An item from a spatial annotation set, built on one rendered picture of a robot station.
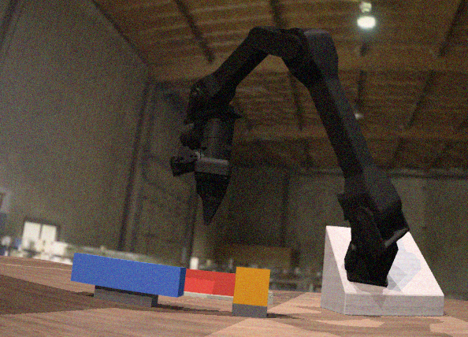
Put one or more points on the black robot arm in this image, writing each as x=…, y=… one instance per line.
x=370, y=201

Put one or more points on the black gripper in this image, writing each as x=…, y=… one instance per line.
x=215, y=166

